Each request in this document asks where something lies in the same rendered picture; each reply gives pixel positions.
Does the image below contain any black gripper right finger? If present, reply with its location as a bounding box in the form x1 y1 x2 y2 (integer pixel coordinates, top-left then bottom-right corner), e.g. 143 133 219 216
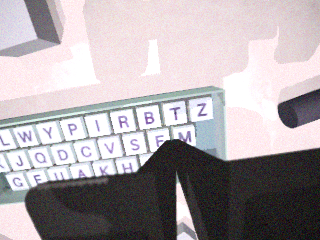
172 139 320 240

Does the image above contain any keyboard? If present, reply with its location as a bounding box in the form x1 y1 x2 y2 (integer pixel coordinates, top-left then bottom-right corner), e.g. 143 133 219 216
0 85 228 206

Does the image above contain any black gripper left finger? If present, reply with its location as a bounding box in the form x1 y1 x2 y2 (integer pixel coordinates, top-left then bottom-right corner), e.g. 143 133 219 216
24 140 178 240

